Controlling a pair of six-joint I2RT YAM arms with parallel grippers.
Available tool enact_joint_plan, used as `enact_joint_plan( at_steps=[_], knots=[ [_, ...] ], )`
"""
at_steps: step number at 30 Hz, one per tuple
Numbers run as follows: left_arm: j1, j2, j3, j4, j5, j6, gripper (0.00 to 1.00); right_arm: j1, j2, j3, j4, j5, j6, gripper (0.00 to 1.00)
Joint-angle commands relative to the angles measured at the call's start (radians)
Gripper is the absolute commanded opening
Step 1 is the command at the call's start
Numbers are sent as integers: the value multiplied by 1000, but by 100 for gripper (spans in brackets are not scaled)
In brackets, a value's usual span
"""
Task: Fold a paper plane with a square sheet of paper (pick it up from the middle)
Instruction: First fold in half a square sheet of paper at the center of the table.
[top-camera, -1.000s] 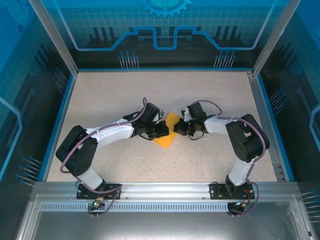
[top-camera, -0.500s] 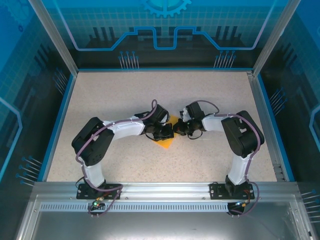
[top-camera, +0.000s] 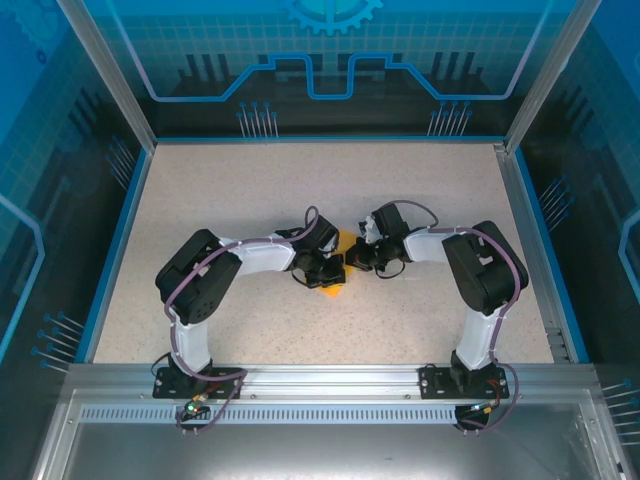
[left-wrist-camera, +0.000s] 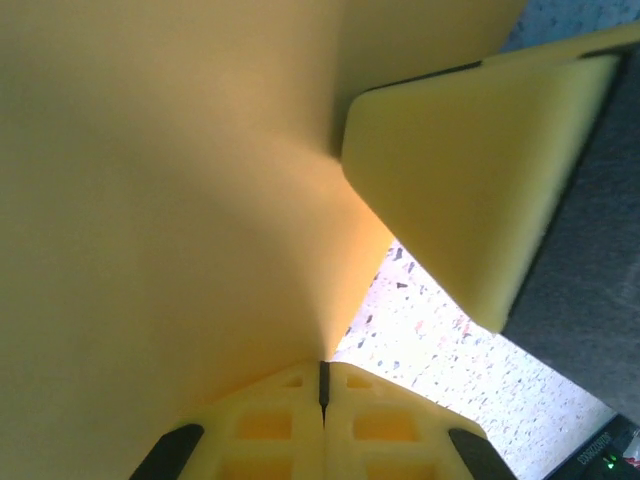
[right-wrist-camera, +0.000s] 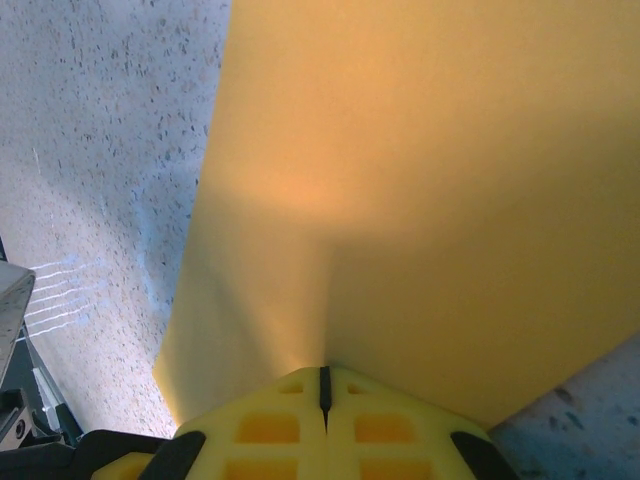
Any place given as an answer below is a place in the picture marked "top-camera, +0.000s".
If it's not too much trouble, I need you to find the aluminium table side rail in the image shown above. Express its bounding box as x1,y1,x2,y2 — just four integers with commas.
492,142,576,364

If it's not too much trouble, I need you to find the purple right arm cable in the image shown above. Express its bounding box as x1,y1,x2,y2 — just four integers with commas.
382,199,522,435

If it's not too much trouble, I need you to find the aluminium frame post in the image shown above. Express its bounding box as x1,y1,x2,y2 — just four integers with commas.
503,0,606,154
55,0,159,151

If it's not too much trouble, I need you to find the slotted metal cable duct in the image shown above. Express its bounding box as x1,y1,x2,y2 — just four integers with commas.
78,405,461,425

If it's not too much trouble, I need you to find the yellow paper sheet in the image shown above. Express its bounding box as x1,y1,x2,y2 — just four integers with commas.
315,227,359,301

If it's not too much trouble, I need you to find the sheet metal tray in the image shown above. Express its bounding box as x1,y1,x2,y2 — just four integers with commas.
29,388,634,480

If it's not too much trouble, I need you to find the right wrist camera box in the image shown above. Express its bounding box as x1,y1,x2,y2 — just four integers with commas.
355,214,380,247

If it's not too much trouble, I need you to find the blue table edge strip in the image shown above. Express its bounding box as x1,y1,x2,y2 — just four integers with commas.
82,147,155,364
512,149,594,364

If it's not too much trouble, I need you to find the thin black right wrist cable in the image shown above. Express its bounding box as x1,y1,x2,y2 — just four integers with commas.
374,259,406,280

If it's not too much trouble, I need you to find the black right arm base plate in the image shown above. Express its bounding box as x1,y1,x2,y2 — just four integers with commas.
418,363,512,401

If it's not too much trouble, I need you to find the long aluminium mounting rail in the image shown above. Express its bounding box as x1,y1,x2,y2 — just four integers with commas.
67,363,599,401

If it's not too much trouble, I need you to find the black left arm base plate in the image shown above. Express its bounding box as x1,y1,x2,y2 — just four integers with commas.
152,366,245,400

